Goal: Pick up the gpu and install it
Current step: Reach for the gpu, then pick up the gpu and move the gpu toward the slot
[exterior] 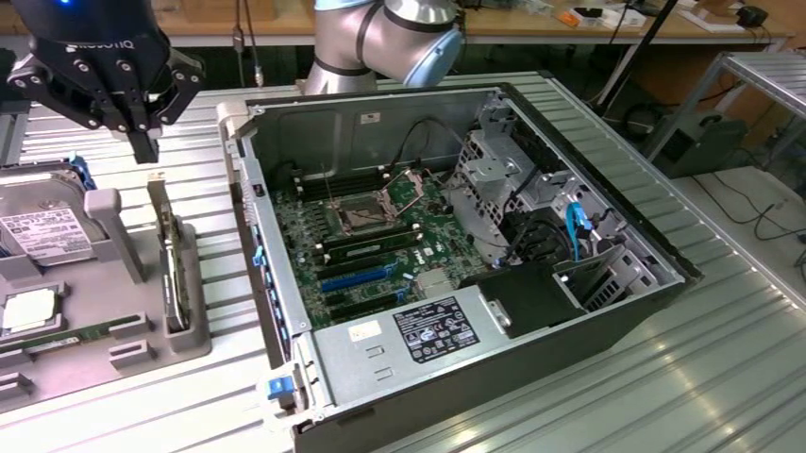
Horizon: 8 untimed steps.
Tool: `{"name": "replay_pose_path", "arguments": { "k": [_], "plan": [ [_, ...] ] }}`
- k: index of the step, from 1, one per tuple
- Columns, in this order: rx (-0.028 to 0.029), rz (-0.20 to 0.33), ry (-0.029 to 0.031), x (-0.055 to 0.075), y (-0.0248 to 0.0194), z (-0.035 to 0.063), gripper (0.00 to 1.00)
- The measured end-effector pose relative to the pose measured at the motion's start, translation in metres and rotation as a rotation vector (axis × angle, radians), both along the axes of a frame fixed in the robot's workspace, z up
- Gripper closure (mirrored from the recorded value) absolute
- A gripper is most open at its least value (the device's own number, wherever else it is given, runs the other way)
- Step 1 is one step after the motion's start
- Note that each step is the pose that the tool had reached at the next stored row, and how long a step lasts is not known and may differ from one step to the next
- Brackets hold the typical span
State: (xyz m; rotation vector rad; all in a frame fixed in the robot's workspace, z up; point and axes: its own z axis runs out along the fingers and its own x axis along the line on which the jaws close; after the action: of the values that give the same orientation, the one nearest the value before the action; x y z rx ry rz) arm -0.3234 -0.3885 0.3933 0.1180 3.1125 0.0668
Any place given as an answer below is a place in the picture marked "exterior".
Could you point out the silver CPU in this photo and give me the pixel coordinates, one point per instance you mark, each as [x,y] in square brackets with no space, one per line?
[28,309]

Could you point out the grey parts rack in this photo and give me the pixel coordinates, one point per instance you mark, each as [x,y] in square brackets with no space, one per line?
[95,302]

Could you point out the thin metal locking lever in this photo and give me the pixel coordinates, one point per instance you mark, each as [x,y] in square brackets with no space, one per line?
[329,189]

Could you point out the black RAM slot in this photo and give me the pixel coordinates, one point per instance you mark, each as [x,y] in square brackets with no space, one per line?
[343,188]
[341,178]

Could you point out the blue plastic disk bracket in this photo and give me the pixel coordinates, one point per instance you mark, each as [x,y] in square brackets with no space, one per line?
[82,172]

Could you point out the long black expansion slot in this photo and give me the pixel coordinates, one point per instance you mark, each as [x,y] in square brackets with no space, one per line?
[365,307]
[350,273]

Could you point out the graphics card with black shroud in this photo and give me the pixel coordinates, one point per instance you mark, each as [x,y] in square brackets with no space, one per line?
[172,264]

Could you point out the hard disk with white label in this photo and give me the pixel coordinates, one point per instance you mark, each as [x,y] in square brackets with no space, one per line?
[44,231]

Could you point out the black charger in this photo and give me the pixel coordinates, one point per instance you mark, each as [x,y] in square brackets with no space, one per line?
[750,15]

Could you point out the black plastic air shroud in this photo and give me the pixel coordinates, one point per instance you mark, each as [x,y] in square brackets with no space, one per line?
[522,302]

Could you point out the black slanted pole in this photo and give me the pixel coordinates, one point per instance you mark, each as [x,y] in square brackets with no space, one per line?
[642,42]

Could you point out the wooden workbench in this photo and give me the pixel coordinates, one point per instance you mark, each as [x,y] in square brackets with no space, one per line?
[517,26]

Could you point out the metal socket cover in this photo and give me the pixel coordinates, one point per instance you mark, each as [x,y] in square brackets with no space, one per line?
[403,189]

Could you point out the blue case latch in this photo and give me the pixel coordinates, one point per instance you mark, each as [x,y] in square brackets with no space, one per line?
[281,389]

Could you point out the black box under frame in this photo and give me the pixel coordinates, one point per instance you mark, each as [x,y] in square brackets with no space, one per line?
[700,146]

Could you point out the installed green RAM stick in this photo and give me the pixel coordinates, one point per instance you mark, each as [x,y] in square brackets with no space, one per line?
[371,245]

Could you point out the loose green RAM stick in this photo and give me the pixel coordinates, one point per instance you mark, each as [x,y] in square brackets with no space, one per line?
[70,337]

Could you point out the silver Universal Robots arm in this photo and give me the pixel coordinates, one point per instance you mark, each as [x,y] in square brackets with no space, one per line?
[353,42]

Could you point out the perforated metal disk bay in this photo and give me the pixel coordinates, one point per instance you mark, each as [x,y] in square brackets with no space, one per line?
[491,189]

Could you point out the black open PC case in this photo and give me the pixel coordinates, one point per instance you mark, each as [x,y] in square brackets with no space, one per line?
[566,377]

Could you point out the green motherboard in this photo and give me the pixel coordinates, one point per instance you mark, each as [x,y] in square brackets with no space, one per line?
[434,226]

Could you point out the grey power supply with label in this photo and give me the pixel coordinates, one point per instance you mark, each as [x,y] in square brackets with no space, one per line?
[353,368]

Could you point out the aluminium frame table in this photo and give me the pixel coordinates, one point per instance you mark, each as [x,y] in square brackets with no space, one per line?
[762,71]

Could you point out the blue expansion slot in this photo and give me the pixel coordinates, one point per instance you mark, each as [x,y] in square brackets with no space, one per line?
[355,283]

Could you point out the silver chipset heat sink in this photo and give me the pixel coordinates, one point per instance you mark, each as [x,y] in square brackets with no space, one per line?
[434,283]

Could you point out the orange box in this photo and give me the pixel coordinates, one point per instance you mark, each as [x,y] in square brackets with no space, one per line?
[570,16]

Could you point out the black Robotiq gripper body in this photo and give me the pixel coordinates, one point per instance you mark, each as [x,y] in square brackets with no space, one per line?
[100,42]

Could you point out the CPU socket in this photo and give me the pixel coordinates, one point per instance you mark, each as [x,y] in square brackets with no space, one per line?
[362,217]

